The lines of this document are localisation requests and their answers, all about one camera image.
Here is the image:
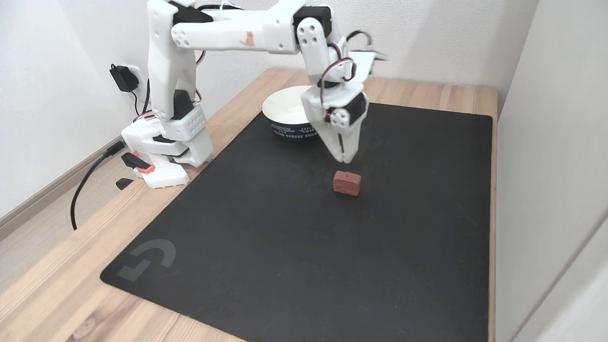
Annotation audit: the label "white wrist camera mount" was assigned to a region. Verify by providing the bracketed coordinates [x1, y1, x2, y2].
[352, 49, 389, 80]

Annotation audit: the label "black power adapter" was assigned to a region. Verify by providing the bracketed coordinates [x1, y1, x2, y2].
[110, 64, 139, 94]

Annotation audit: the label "white bowl with navy outside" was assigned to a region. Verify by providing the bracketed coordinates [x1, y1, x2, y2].
[262, 85, 318, 142]

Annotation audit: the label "black desk mat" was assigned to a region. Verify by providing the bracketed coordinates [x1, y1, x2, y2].
[100, 102, 493, 342]

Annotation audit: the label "red brick-shaped toy block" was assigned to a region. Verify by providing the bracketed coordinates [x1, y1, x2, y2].
[332, 171, 361, 197]

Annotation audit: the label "white wall outlet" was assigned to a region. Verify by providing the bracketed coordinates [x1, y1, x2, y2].
[128, 65, 149, 92]

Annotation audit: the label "orange and black table clamp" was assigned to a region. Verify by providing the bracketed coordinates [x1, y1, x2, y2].
[115, 150, 155, 191]

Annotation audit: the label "thick black power cable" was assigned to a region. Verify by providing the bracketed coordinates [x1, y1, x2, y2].
[70, 141, 127, 231]

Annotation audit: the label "red and black servo wires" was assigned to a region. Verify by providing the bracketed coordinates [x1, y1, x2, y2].
[318, 30, 372, 120]

